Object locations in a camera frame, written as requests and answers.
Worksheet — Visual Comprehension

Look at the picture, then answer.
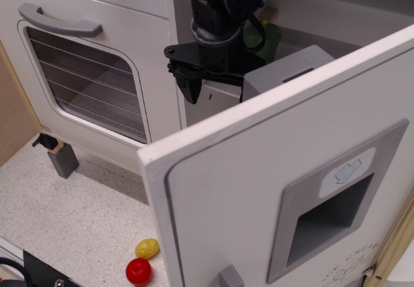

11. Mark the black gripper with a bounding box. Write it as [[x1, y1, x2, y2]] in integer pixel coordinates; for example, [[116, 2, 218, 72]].
[[164, 42, 267, 105]]

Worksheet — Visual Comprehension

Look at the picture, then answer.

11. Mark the white toy fridge door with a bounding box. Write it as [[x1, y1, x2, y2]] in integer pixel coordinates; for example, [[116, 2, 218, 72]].
[[138, 27, 413, 286]]

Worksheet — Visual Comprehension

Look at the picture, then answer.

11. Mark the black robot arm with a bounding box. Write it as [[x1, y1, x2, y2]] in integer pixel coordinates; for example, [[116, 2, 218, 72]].
[[164, 0, 267, 104]]

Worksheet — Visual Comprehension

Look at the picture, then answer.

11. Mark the white toy oven door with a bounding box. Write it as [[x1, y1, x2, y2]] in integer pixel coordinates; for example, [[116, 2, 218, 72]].
[[1, 0, 181, 150]]

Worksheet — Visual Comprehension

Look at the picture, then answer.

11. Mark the grey ice dispenser box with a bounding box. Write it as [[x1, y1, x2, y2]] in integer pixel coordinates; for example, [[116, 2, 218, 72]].
[[241, 45, 334, 101]]

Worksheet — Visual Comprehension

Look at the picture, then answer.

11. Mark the grey toy kitchen leg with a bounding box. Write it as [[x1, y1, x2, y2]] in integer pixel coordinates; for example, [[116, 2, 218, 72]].
[[48, 144, 79, 179]]

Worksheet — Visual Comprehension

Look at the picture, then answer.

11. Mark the black clamp on leg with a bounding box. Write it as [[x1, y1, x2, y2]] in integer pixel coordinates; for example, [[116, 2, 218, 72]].
[[32, 133, 58, 151]]

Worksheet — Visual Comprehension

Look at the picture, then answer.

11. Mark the yellow toy potato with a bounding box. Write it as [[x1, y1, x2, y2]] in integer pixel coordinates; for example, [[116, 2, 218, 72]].
[[135, 238, 160, 259]]

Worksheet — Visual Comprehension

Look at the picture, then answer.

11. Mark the red toy tomato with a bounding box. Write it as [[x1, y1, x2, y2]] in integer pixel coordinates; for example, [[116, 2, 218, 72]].
[[125, 258, 152, 286]]

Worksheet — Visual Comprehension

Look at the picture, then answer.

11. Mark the grey oven door handle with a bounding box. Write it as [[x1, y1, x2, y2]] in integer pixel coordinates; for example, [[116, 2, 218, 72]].
[[18, 3, 103, 37]]

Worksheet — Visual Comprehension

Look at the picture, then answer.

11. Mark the grey fridge door handle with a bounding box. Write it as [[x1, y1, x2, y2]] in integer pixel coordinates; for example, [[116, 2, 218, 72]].
[[218, 265, 245, 287]]

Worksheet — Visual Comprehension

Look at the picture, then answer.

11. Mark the black cable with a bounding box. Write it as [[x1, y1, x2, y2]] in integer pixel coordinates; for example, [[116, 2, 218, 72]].
[[0, 257, 27, 287]]

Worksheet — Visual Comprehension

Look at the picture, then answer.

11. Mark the light wooden side post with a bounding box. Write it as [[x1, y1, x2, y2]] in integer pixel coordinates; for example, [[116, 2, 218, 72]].
[[363, 198, 413, 287]]

